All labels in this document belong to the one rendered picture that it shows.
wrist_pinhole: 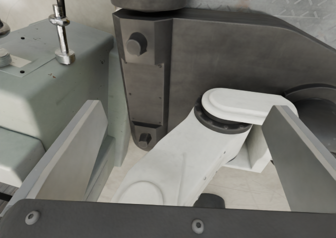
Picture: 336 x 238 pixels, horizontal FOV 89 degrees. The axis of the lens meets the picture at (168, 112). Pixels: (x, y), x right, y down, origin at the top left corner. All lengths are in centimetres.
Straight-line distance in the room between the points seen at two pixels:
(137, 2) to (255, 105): 34
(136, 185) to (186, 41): 36
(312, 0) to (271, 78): 25
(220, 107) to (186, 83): 17
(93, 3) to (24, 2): 45
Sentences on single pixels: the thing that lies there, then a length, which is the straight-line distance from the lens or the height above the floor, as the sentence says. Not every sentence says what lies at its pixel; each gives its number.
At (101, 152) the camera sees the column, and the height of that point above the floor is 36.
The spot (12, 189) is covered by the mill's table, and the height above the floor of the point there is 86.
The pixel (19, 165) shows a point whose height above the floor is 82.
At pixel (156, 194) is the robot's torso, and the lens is 25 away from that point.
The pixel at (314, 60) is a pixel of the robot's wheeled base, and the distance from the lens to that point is 55.
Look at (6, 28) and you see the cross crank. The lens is 69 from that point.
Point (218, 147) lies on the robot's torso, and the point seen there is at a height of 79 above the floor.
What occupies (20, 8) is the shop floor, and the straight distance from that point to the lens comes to 152.
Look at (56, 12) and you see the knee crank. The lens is 67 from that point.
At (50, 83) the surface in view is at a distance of 68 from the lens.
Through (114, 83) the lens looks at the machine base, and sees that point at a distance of 109.
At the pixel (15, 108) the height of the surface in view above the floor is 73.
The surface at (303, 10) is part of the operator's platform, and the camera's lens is 68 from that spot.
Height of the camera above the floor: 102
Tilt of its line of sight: 48 degrees down
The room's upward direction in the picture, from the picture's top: 164 degrees counter-clockwise
